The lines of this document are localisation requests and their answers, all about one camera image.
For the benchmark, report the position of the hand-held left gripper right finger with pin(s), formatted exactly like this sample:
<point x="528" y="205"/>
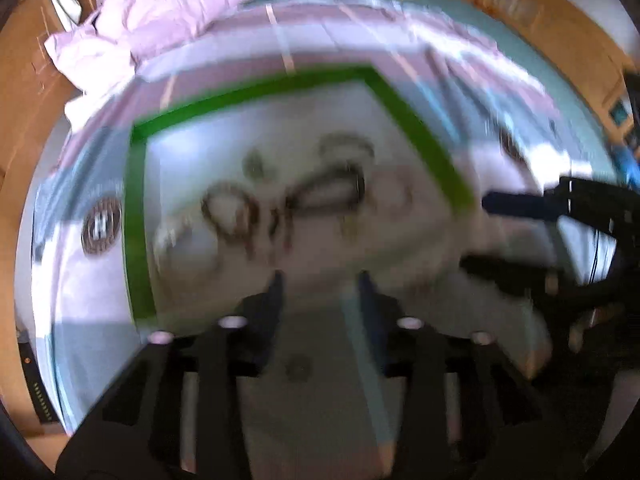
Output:
<point x="368" y="292"/>

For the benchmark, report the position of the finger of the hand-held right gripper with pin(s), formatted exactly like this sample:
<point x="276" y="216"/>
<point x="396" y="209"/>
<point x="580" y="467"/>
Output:
<point x="500" y="267"/>
<point x="520" y="205"/>

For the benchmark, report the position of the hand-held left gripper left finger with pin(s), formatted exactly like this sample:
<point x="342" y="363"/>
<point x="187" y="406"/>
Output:
<point x="272" y="292"/>

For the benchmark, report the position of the green cardboard box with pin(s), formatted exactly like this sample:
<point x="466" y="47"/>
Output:
<point x="280" y="195"/>

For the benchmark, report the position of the black sunglasses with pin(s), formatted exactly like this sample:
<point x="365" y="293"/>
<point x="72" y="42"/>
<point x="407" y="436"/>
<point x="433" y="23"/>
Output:
<point x="330" y="190"/>

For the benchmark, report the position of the blue object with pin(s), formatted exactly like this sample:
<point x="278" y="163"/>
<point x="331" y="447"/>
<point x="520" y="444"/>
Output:
<point x="627" y="162"/>

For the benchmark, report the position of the plaid bed sheet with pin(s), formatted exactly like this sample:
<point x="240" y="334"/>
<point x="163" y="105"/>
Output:
<point x="90" y="285"/>

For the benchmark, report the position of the wooden footboard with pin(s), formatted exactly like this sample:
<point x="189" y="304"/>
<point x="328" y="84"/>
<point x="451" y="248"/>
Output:
<point x="550" y="15"/>

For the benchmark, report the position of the pink quilt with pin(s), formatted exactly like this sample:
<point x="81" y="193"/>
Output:
<point x="150" y="15"/>

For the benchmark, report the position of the wooden headboard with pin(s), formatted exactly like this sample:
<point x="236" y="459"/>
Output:
<point x="30" y="85"/>

